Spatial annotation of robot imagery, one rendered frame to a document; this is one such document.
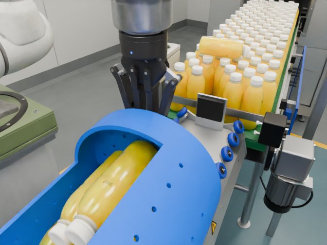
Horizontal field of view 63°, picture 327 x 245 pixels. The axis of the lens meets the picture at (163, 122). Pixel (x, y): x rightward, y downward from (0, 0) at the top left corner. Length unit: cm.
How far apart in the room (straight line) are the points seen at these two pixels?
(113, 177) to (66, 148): 203
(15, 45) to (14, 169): 35
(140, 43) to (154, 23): 4
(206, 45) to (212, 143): 40
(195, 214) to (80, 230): 16
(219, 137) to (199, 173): 50
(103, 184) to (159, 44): 22
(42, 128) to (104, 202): 48
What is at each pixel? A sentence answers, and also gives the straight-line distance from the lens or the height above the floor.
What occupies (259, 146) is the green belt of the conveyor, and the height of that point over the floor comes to 87.
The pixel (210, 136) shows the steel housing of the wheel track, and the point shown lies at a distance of 91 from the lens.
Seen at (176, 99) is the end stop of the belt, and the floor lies 96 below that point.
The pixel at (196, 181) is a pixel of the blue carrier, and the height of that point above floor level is 118.
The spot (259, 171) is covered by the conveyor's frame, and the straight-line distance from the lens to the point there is 149.
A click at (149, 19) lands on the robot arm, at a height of 139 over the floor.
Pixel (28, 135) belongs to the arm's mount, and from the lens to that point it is 82.
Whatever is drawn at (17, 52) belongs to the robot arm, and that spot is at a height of 121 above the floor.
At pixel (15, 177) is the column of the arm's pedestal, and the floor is 90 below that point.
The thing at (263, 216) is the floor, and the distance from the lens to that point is 193.
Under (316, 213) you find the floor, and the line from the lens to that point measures 209.
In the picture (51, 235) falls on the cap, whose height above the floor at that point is 110.
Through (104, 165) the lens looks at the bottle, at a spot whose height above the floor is 113.
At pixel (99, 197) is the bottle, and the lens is 40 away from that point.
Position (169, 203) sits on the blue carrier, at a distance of 36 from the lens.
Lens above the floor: 147
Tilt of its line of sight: 35 degrees down
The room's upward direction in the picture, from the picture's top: straight up
